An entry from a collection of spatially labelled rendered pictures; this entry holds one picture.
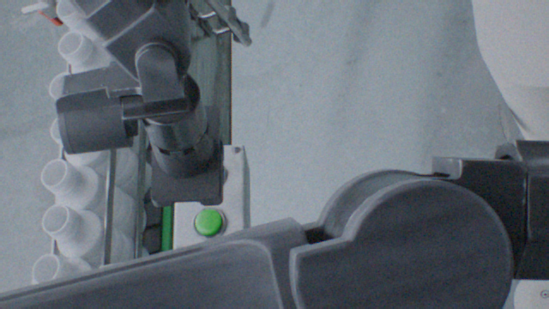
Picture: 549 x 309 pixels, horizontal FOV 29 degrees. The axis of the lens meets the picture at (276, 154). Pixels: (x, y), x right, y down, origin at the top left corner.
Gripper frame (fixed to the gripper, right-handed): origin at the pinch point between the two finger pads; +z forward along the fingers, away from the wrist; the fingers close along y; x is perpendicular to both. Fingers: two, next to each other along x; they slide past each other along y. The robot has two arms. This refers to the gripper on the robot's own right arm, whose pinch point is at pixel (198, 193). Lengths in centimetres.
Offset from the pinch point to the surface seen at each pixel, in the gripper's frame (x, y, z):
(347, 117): 18, -77, 119
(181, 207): -3.0, -2.2, 7.8
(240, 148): 3.6, -9.2, 7.8
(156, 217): -8.6, -8.0, 22.7
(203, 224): -0.3, 0.5, 6.8
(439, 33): 41, -93, 111
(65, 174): -16.6, -7.2, 8.1
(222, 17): -0.6, -40.2, 25.3
